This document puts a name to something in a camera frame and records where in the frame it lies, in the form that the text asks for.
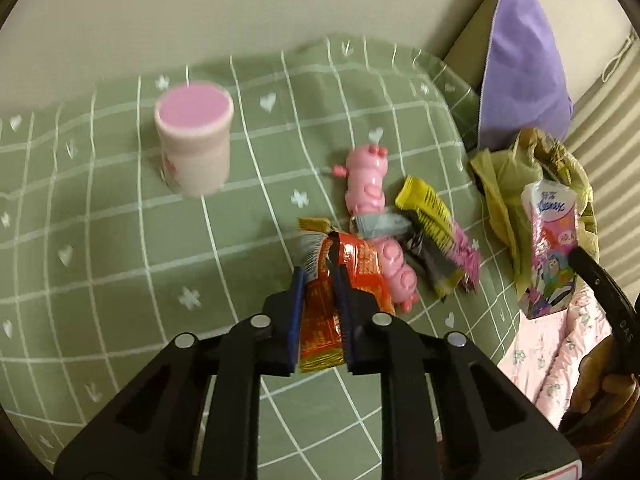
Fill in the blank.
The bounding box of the pink kleenex tissue pack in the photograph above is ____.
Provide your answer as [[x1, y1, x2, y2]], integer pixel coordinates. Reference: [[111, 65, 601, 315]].
[[521, 180, 578, 320]]

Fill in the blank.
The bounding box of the red orange snack wrapper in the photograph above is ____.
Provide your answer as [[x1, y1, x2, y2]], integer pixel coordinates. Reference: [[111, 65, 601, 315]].
[[297, 217, 395, 373]]

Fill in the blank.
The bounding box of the yellow snack wrapper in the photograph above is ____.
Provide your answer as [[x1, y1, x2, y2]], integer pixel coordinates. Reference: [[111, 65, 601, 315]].
[[395, 176, 460, 261]]

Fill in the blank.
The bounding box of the yellow-green trash bag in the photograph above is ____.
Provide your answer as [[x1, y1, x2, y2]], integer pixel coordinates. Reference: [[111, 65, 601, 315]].
[[470, 128, 600, 298]]

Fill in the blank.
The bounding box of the person's right hand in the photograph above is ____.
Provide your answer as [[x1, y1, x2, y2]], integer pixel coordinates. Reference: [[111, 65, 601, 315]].
[[570, 336, 638, 419]]

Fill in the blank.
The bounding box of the black wrapper strip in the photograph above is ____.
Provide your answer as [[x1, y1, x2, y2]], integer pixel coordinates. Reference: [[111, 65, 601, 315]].
[[405, 235, 464, 300]]

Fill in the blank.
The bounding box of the striped beige curtain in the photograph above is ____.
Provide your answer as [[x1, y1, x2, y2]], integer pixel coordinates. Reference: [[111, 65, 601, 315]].
[[566, 34, 639, 300]]

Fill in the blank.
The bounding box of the grey black wrapper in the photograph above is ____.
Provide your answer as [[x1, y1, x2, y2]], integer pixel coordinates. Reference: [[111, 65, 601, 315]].
[[354, 212, 413, 240]]

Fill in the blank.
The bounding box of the green checkered tablecloth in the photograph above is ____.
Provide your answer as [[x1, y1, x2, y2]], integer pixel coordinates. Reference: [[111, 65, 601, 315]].
[[1, 36, 518, 468]]

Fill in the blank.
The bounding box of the purple cloth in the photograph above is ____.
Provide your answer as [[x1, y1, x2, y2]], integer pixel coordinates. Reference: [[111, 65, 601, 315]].
[[478, 0, 573, 151]]

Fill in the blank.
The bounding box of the pink caterpillar toy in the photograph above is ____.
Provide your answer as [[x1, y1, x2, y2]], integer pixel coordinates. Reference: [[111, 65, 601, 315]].
[[332, 144, 419, 313]]

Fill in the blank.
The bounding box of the beige headboard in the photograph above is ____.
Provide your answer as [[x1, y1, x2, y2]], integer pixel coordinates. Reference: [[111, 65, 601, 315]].
[[444, 0, 498, 93]]

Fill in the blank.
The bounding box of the pink cylindrical jar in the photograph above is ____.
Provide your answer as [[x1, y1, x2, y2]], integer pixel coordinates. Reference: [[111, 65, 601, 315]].
[[154, 81, 234, 198]]

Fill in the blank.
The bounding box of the white cord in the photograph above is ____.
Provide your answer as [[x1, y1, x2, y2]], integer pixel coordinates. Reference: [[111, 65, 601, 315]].
[[601, 29, 639, 84]]

